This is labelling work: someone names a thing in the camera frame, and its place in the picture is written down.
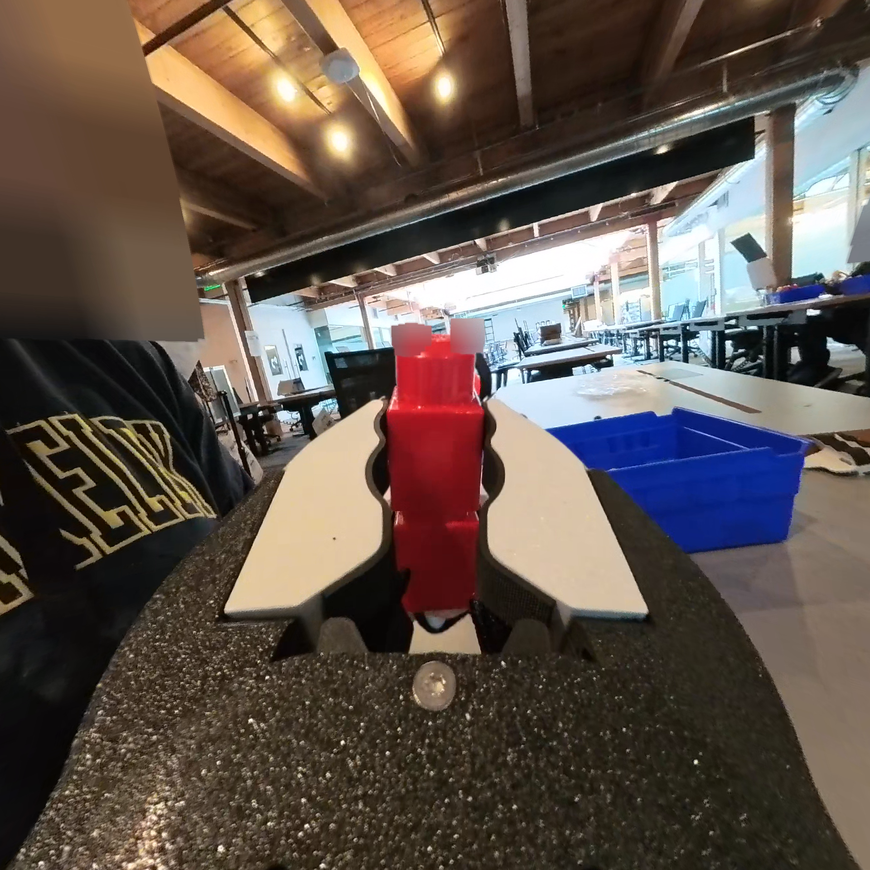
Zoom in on blue plastic bin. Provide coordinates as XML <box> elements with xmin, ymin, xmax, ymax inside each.
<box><xmin>546</xmin><ymin>408</ymin><xmax>814</xmax><ymax>556</ymax></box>

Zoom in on row of background desks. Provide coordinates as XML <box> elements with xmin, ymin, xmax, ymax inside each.
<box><xmin>591</xmin><ymin>292</ymin><xmax>870</xmax><ymax>379</ymax></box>

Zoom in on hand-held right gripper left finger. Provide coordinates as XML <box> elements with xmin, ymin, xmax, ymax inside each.
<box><xmin>223</xmin><ymin>399</ymin><xmax>396</xmax><ymax>622</ymax></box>

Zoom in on red mega block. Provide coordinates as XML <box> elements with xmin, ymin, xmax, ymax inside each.
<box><xmin>393</xmin><ymin>510</ymin><xmax>481</xmax><ymax>617</ymax></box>
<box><xmin>387</xmin><ymin>333</ymin><xmax>488</xmax><ymax>515</ymax></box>

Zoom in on clear plastic bag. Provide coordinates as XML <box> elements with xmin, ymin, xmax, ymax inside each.
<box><xmin>576</xmin><ymin>376</ymin><xmax>655</xmax><ymax>400</ymax></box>

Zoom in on zebra striped cloth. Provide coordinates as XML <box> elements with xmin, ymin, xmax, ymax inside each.
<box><xmin>805</xmin><ymin>428</ymin><xmax>870</xmax><ymax>477</ymax></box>

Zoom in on black hanging ceiling panel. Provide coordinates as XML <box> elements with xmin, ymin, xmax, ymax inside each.
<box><xmin>245</xmin><ymin>116</ymin><xmax>757</xmax><ymax>304</ymax></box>

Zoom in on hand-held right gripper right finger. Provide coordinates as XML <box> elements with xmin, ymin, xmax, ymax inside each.
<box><xmin>480</xmin><ymin>398</ymin><xmax>649</xmax><ymax>622</ymax></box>

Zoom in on grey background desk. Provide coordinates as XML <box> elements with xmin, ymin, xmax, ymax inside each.
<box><xmin>515</xmin><ymin>343</ymin><xmax>624</xmax><ymax>386</ymax></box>

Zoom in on white ceiling sensor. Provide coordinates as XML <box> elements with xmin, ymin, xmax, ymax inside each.
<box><xmin>319</xmin><ymin>47</ymin><xmax>362</xmax><ymax>84</ymax></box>

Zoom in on silver ventilation duct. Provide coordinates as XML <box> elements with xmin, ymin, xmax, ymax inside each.
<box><xmin>196</xmin><ymin>64</ymin><xmax>865</xmax><ymax>288</ymax></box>

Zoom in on black mesh office chair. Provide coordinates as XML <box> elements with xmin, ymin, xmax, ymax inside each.
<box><xmin>324</xmin><ymin>348</ymin><xmax>399</xmax><ymax>420</ymax></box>

